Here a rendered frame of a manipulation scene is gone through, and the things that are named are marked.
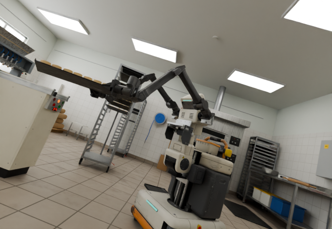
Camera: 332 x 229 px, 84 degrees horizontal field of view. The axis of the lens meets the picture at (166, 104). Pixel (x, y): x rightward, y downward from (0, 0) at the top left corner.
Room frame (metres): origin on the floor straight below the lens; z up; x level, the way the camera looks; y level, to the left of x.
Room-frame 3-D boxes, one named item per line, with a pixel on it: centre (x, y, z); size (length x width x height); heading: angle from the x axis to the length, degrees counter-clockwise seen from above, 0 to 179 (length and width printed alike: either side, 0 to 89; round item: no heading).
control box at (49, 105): (1.98, 1.10, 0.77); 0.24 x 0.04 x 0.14; 177
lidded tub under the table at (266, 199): (4.26, -3.00, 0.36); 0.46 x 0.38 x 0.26; 85
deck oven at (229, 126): (5.25, -1.50, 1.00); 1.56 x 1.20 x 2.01; 85
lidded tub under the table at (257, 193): (4.66, -3.04, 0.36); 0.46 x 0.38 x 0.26; 84
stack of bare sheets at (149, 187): (3.09, -0.39, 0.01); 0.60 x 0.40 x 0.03; 19
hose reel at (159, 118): (5.95, 0.03, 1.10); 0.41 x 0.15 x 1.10; 85
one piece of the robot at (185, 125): (1.71, -0.20, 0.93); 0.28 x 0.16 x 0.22; 31
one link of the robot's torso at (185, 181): (1.72, -0.34, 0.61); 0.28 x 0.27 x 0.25; 31
